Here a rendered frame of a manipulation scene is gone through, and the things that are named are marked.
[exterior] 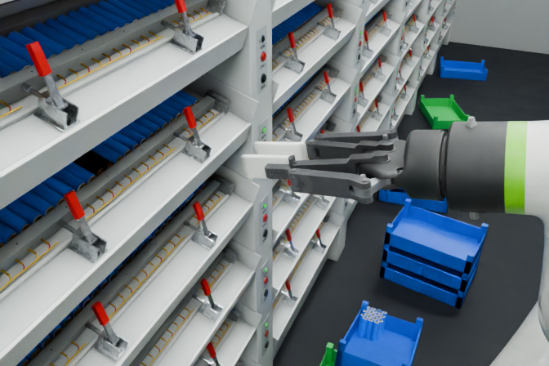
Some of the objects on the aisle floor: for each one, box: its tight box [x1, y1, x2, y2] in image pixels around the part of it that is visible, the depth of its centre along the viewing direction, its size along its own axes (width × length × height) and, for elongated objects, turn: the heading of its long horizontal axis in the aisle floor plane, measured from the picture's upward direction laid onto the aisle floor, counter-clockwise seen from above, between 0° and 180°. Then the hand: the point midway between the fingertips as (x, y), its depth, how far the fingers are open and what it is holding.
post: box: [150, 0, 273, 366], centre depth 111 cm, size 20×9×174 cm, turn 66°
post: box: [327, 0, 371, 261], centre depth 166 cm, size 20×9×174 cm, turn 66°
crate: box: [334, 301, 423, 366], centre depth 160 cm, size 30×20×8 cm
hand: (274, 159), depth 64 cm, fingers open, 3 cm apart
